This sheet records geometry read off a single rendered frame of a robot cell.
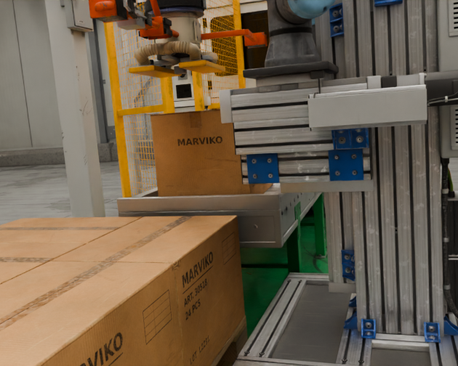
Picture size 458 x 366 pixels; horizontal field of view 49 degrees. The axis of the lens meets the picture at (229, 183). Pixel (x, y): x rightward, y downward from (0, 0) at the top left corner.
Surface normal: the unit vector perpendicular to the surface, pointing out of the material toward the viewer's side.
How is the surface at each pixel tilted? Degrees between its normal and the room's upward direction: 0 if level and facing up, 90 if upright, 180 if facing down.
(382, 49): 90
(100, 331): 90
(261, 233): 90
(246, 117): 90
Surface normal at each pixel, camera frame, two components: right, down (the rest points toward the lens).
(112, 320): 0.95, -0.04
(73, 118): -0.30, 0.15
